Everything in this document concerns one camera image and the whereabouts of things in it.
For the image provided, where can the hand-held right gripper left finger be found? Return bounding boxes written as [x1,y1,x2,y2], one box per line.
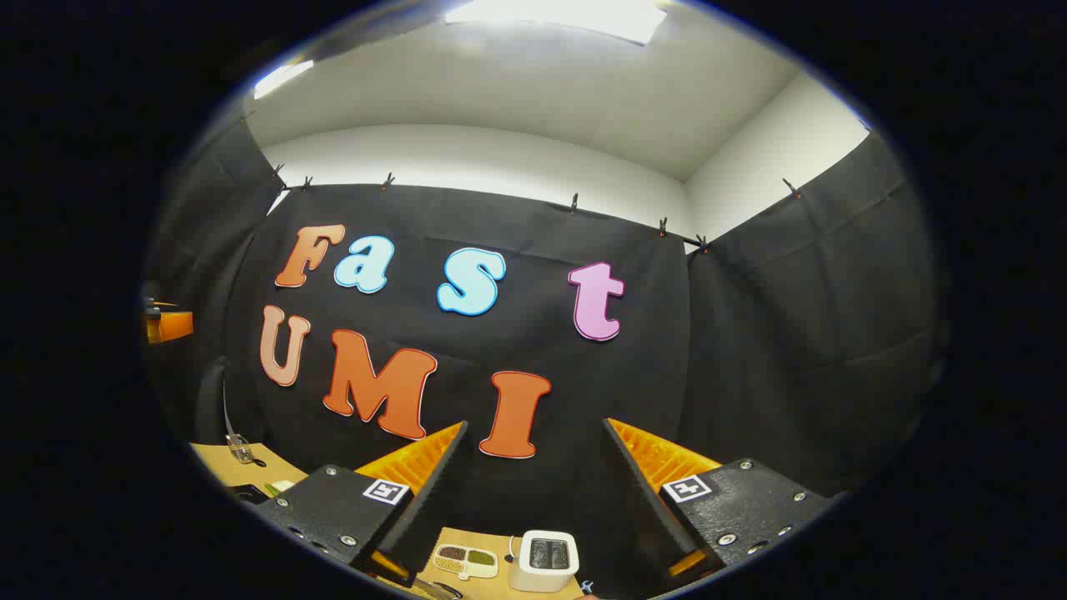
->
[254,421,469,588]

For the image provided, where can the small ceiling light panel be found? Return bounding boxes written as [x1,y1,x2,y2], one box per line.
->
[254,60,315,99]

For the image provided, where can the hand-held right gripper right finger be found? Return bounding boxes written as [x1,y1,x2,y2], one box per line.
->
[602,418,834,584]

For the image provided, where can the black backdrop cloth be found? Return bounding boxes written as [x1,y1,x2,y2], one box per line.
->
[142,117,947,584]

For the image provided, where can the steel pot with black handle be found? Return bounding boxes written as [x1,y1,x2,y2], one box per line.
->
[408,577,464,600]

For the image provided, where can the white toaster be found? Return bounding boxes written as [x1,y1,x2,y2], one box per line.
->
[508,531,580,593]

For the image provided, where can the row of cloth clips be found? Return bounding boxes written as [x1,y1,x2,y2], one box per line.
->
[243,108,803,253]

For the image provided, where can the white divided dish of beans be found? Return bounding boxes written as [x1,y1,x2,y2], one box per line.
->
[432,543,499,580]

